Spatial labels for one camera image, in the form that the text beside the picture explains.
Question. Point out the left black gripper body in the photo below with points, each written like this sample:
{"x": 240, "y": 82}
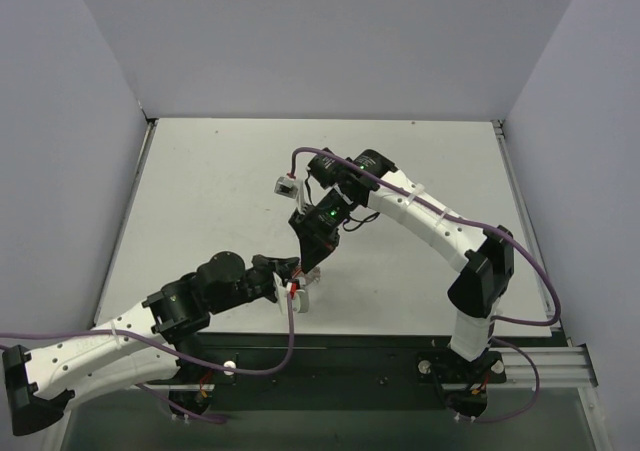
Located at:
{"x": 265, "y": 268}

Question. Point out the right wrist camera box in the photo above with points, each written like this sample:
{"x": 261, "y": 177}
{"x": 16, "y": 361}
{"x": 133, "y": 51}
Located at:
{"x": 293, "y": 188}

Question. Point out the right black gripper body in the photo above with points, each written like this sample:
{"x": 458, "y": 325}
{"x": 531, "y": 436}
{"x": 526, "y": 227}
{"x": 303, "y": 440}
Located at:
{"x": 314, "y": 227}

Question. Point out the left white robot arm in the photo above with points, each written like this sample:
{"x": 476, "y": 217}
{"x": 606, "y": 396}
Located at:
{"x": 155, "y": 340}

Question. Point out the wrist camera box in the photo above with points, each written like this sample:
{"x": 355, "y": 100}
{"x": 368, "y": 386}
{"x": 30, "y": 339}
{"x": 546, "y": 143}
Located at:
{"x": 292, "y": 291}
{"x": 293, "y": 188}

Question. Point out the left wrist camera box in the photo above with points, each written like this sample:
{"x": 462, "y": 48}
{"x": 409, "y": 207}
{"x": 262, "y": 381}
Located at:
{"x": 292, "y": 291}

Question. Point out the silver keyring with red tag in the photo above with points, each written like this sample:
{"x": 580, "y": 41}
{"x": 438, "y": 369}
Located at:
{"x": 306, "y": 279}

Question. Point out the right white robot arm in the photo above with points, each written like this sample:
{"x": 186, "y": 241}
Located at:
{"x": 483, "y": 260}

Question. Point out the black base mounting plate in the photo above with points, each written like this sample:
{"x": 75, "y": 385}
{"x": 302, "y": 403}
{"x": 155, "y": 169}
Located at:
{"x": 349, "y": 372}

